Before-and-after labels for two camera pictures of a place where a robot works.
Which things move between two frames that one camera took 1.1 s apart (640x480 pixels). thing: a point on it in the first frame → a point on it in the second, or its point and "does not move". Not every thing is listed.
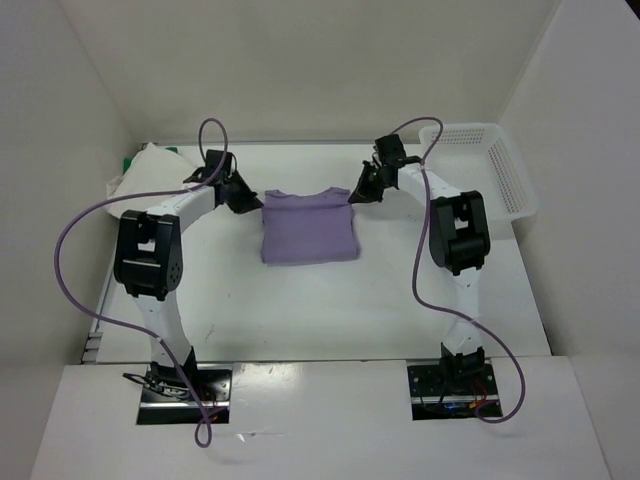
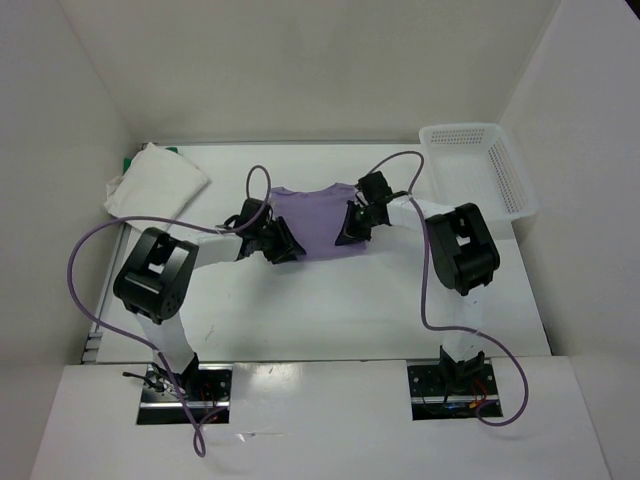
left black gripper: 248,200 → 287,245
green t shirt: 128,160 does not move
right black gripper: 363,191 → 351,233
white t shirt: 152,169 does not move
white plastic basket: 483,158 does not move
